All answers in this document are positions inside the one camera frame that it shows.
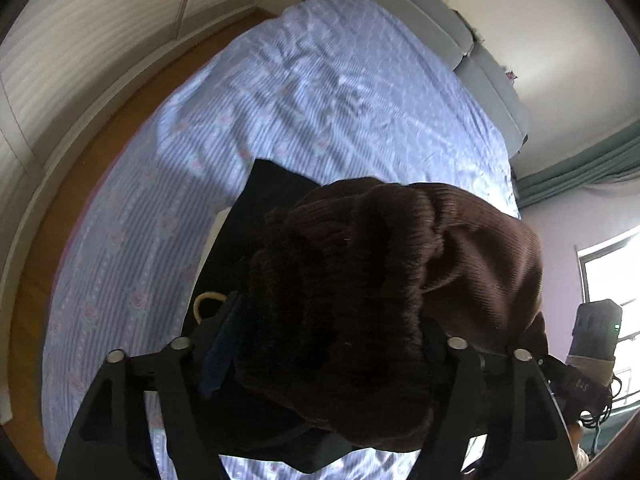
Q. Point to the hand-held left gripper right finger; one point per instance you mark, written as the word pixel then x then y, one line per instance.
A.
pixel 460 377

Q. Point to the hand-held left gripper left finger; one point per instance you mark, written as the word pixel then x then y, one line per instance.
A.
pixel 220 360

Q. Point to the brown knitted sweater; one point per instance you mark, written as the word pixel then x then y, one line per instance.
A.
pixel 380 300

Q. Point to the window with metal bars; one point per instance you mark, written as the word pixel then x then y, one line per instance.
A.
pixel 610 270

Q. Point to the white cloth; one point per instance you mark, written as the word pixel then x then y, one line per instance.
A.
pixel 214 232

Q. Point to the black cloth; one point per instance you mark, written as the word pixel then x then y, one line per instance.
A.
pixel 250 220

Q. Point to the green curtain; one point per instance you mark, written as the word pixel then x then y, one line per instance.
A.
pixel 575 172

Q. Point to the small purple ornament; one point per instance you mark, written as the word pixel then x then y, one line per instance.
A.
pixel 511 75

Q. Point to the blue striped floral bed sheet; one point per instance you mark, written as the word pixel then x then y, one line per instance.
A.
pixel 300 90

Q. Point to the grey padded headboard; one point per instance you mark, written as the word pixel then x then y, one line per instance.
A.
pixel 430 20

